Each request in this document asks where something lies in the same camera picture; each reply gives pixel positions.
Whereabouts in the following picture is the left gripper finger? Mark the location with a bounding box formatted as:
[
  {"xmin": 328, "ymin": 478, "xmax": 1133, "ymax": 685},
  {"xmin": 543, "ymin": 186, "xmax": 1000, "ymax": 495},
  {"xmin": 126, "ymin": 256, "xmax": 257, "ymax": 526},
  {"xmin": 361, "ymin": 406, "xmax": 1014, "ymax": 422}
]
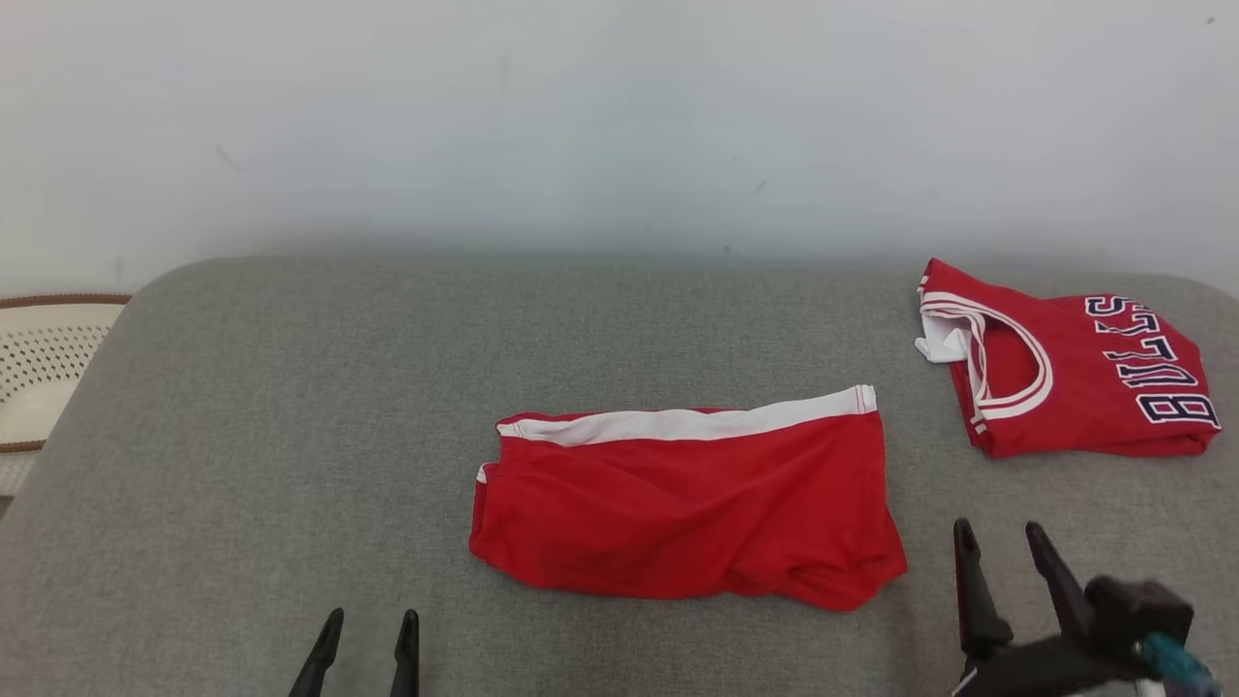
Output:
[
  {"xmin": 390, "ymin": 609, "xmax": 421, "ymax": 697},
  {"xmin": 288, "ymin": 608, "xmax": 345, "ymax": 697}
]

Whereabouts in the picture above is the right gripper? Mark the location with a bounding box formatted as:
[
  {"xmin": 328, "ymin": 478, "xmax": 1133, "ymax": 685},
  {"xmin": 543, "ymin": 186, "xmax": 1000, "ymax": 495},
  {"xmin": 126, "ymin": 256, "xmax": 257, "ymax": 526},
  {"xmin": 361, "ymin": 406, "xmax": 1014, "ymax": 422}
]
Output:
[{"xmin": 952, "ymin": 518, "xmax": 1158, "ymax": 697}]

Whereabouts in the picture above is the red basketball jersey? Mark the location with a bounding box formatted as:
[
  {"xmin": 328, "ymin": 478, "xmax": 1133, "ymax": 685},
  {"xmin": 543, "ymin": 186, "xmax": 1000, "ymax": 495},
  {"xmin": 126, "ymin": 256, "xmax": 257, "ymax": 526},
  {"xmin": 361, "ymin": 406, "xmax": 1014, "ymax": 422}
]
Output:
[{"xmin": 915, "ymin": 257, "xmax": 1223, "ymax": 459}]

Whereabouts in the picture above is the red shorts white trim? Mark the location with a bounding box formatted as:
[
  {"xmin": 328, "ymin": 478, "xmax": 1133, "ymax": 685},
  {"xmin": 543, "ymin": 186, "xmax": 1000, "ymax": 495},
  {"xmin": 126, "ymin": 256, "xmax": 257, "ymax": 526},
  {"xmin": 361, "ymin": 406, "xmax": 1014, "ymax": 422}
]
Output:
[{"xmin": 469, "ymin": 385, "xmax": 909, "ymax": 613}]

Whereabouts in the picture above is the cream perforated laundry basket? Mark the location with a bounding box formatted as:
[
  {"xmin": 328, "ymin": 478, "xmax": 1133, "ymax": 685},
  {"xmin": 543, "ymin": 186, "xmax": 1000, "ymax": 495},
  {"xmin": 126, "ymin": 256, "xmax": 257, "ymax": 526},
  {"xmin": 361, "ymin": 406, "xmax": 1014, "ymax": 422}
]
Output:
[{"xmin": 0, "ymin": 293, "xmax": 132, "ymax": 454}]

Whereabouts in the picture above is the teal right camera connector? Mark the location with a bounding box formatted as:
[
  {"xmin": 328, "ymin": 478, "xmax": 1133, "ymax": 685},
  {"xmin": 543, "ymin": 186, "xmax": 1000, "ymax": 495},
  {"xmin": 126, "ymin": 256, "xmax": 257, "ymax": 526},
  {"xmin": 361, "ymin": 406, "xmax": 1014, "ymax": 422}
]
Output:
[{"xmin": 1140, "ymin": 631, "xmax": 1223, "ymax": 697}]

